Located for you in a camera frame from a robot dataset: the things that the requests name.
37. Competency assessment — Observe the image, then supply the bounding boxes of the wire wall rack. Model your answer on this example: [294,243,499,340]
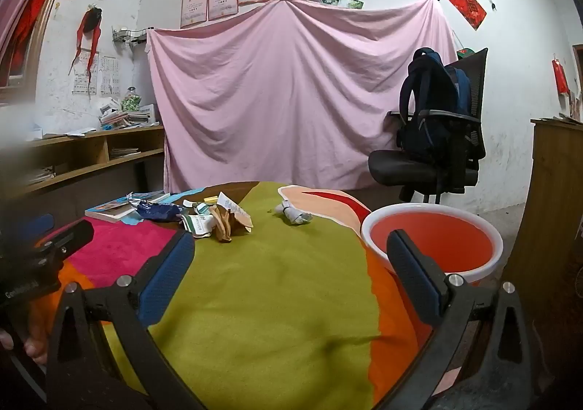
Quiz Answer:
[111,24,149,51]

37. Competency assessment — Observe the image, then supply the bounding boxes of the colourful printed blanket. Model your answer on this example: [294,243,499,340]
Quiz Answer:
[27,181,438,410]

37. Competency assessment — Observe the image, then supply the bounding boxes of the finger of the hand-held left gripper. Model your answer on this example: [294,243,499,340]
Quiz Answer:
[35,220,95,261]
[17,213,54,243]

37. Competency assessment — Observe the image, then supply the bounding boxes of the red paper wall decoration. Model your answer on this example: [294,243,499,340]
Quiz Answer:
[446,0,487,31]

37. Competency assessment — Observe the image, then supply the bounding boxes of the green and white packet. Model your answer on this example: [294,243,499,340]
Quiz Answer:
[177,210,217,238]

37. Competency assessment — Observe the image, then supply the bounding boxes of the glass jar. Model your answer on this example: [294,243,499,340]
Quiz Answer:
[121,87,143,113]

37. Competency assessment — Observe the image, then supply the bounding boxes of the paper wall calendar sheets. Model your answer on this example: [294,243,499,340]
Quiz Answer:
[73,56,120,96]

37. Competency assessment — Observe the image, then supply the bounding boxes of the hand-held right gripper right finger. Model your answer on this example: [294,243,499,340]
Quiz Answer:
[378,229,543,410]

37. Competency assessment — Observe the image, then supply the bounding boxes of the wooden shelf desk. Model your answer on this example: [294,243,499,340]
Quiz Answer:
[0,124,165,210]

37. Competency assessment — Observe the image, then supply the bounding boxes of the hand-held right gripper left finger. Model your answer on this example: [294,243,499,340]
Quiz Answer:
[46,230,206,410]

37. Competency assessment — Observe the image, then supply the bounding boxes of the grey wad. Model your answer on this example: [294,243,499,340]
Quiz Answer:
[273,198,315,225]

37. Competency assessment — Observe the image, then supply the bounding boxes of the white paper scrap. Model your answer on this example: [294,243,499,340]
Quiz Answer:
[216,192,250,222]

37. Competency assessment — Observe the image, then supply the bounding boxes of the dark blue backpack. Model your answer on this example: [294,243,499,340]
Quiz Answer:
[397,47,472,165]

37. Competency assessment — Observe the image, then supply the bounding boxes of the pink hanging sheet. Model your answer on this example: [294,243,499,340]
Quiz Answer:
[146,0,458,194]

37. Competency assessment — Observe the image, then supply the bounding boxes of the person's left hand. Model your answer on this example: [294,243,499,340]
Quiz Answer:
[0,327,47,366]

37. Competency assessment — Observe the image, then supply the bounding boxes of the orange basin with white rim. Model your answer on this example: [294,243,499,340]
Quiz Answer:
[361,204,504,288]

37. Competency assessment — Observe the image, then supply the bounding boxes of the brown paper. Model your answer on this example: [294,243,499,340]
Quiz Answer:
[208,204,253,243]

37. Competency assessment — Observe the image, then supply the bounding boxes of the black mesh office chair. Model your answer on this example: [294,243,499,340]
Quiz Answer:
[368,47,489,204]

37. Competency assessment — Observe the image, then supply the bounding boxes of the blue wrapper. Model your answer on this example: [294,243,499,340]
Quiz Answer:
[132,200,183,220]

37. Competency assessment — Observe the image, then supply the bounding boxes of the red hanging wall packet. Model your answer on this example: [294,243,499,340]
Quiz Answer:
[552,56,570,96]

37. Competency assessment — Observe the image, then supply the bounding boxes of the colourful picture book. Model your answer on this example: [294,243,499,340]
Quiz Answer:
[85,192,170,224]

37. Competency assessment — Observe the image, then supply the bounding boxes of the red and black hanging ornament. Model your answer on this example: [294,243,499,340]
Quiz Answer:
[69,4,103,87]

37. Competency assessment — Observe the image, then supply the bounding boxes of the stack of books and papers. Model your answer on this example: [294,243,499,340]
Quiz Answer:
[98,103,160,129]

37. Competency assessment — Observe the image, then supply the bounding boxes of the wooden cabinet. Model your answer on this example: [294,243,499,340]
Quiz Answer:
[514,119,583,315]

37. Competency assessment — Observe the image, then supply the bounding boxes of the red cloth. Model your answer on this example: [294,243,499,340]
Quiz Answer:
[9,0,51,74]

